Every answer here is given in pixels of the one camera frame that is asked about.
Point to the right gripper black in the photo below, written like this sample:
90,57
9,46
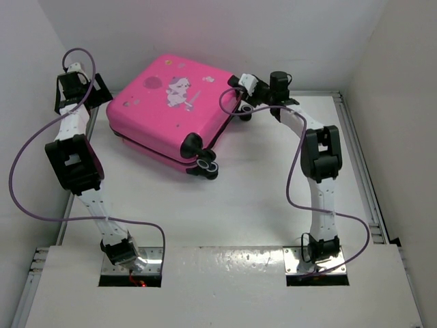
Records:
251,99

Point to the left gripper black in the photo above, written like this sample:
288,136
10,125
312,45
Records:
102,96

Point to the pink suitcase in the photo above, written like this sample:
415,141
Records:
175,111

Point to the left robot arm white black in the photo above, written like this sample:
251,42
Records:
79,171

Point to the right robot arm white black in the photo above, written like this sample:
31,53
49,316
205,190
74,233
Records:
319,149

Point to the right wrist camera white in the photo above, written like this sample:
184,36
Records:
248,83

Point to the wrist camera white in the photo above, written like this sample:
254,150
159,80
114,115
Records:
248,83
75,67

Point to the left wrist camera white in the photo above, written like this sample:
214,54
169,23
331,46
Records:
75,67

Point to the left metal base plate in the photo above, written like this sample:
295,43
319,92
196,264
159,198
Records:
149,263

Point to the metal base plate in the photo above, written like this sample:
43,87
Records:
296,266
149,263

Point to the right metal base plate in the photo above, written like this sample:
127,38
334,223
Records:
296,266

